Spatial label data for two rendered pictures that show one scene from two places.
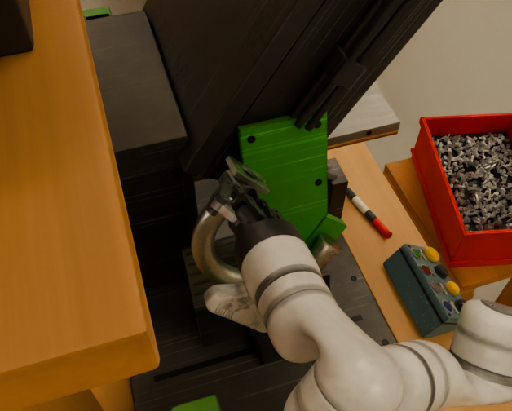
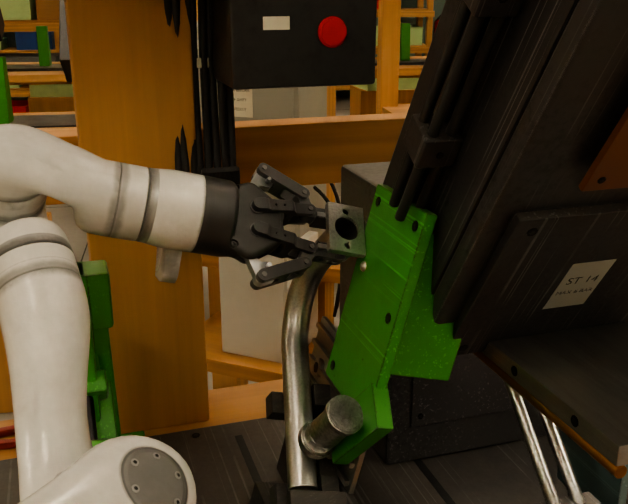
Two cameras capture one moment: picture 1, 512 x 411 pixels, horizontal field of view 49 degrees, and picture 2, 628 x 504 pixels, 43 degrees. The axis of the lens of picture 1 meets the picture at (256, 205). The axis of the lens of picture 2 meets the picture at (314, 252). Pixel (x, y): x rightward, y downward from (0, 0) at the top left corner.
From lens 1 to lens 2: 0.91 m
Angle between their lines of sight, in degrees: 75
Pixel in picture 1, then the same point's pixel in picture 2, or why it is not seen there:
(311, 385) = not seen: hidden behind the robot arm
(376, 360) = (7, 132)
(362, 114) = (613, 406)
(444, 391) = (2, 277)
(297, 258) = (166, 174)
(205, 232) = not seen: hidden behind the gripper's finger
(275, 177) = (371, 271)
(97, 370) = not seen: outside the picture
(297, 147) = (394, 244)
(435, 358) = (37, 262)
